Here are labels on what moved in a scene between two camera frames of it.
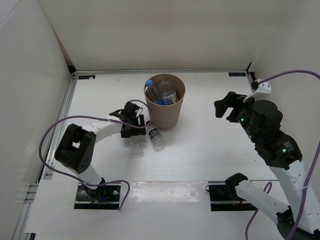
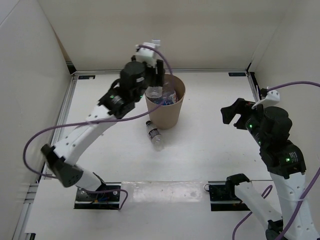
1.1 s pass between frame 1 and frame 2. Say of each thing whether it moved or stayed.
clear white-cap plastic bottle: moved
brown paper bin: stayed
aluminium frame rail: stayed
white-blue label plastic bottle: stayed
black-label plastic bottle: stayed
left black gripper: moved
